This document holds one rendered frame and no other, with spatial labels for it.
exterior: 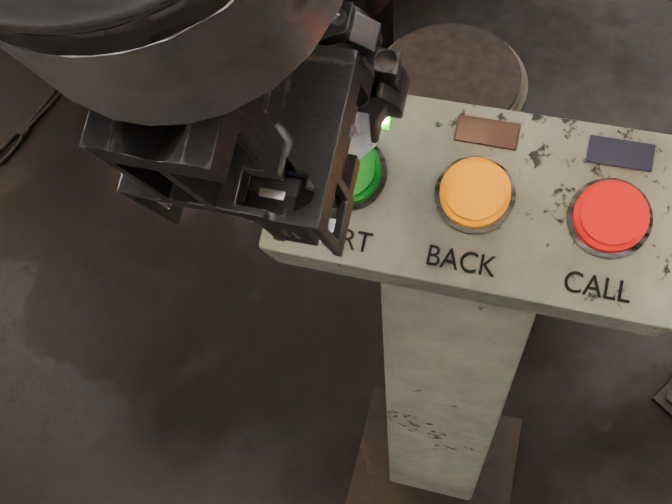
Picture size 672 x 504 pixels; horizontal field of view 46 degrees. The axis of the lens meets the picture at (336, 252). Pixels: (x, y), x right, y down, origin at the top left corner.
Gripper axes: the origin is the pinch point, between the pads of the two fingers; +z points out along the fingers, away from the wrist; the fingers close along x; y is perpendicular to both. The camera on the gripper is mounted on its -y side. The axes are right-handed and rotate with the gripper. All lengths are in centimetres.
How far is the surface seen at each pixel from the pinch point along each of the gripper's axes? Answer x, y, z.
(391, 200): 2.8, 1.2, 6.7
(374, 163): 1.6, -0.5, 5.7
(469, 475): 11, 20, 50
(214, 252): -30, -1, 71
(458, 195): 6.7, 0.5, 5.6
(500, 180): 8.8, -0.8, 5.7
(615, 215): 15.2, 0.1, 5.7
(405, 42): -0.6, -14.7, 20.6
